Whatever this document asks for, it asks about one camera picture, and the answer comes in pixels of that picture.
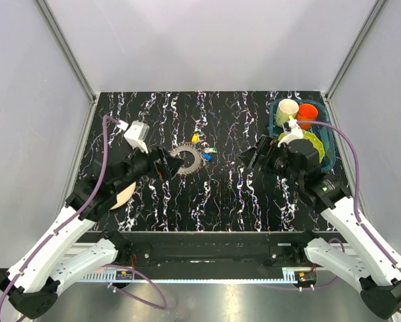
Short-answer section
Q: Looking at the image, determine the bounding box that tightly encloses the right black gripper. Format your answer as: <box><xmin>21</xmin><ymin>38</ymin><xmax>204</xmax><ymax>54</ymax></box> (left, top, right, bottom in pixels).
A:
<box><xmin>237</xmin><ymin>134</ymin><xmax>303</xmax><ymax>186</ymax></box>

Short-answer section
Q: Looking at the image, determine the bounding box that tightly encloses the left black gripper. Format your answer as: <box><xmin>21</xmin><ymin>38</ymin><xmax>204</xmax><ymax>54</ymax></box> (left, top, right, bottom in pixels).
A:
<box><xmin>113</xmin><ymin>140</ymin><xmax>184</xmax><ymax>195</ymax></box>

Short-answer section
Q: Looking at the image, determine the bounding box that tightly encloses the yellow key tag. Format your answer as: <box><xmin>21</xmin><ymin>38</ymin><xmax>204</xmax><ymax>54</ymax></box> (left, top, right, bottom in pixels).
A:
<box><xmin>191</xmin><ymin>133</ymin><xmax>199</xmax><ymax>143</ymax></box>

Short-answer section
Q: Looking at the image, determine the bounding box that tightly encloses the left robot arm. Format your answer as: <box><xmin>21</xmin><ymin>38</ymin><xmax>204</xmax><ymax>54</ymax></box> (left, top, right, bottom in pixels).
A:
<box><xmin>0</xmin><ymin>148</ymin><xmax>184</xmax><ymax>319</ymax></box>

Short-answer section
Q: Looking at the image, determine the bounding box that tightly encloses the blue key tag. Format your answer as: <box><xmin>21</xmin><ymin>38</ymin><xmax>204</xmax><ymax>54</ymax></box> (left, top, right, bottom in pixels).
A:
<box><xmin>203</xmin><ymin>152</ymin><xmax>212</xmax><ymax>160</ymax></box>

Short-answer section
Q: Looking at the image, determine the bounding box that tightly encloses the pink plate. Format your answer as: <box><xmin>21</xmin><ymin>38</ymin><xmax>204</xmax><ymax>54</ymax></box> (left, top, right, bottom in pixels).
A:
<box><xmin>110</xmin><ymin>182</ymin><xmax>136</xmax><ymax>210</ymax></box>

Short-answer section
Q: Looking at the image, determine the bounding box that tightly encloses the cream mug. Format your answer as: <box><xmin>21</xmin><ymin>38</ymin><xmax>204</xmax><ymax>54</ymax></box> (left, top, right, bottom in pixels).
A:
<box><xmin>275</xmin><ymin>99</ymin><xmax>299</xmax><ymax>127</ymax></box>

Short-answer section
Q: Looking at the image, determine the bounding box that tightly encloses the yellow-green dotted plate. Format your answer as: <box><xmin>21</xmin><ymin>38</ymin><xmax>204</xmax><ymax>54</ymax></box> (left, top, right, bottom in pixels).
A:
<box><xmin>296</xmin><ymin>129</ymin><xmax>325</xmax><ymax>162</ymax></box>

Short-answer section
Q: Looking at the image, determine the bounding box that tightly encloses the orange cup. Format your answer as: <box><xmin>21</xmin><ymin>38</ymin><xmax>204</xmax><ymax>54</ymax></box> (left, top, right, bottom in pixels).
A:
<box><xmin>296</xmin><ymin>103</ymin><xmax>319</xmax><ymax>121</ymax></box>

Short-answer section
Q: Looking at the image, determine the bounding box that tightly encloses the teal plastic tray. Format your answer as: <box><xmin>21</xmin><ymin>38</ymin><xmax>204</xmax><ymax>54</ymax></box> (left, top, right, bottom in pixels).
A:
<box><xmin>269</xmin><ymin>98</ymin><xmax>337</xmax><ymax>172</ymax></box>

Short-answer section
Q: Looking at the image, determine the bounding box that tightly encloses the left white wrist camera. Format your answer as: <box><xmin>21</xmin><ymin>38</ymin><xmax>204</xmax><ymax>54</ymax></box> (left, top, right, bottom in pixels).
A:
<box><xmin>124</xmin><ymin>121</ymin><xmax>150</xmax><ymax>154</ymax></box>

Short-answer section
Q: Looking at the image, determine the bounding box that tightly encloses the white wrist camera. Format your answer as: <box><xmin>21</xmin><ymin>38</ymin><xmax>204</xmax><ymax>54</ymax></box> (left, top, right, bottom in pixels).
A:
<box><xmin>278</xmin><ymin>119</ymin><xmax>304</xmax><ymax>148</ymax></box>
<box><xmin>124</xmin><ymin>121</ymin><xmax>150</xmax><ymax>154</ymax></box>

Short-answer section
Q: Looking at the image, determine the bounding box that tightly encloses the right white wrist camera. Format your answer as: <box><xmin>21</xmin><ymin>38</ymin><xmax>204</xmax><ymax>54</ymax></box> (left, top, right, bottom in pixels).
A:
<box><xmin>278</xmin><ymin>119</ymin><xmax>304</xmax><ymax>148</ymax></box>

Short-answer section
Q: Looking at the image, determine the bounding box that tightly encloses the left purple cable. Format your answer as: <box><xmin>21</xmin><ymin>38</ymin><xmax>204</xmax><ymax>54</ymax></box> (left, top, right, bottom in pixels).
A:
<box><xmin>0</xmin><ymin>115</ymin><xmax>121</xmax><ymax>322</ymax></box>

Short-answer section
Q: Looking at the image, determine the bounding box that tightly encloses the purple cable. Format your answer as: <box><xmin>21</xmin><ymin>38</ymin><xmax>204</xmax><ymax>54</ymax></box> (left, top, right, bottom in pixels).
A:
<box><xmin>0</xmin><ymin>115</ymin><xmax>121</xmax><ymax>322</ymax></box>
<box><xmin>296</xmin><ymin>120</ymin><xmax>401</xmax><ymax>319</ymax></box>

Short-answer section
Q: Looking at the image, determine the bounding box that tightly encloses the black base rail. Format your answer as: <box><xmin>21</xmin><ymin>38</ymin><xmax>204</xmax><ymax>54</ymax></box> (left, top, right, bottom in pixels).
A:
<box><xmin>86</xmin><ymin>230</ymin><xmax>325</xmax><ymax>281</ymax></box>

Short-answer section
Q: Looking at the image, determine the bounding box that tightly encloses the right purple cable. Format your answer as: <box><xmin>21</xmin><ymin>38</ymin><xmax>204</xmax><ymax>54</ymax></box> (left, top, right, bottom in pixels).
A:
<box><xmin>296</xmin><ymin>120</ymin><xmax>401</xmax><ymax>319</ymax></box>

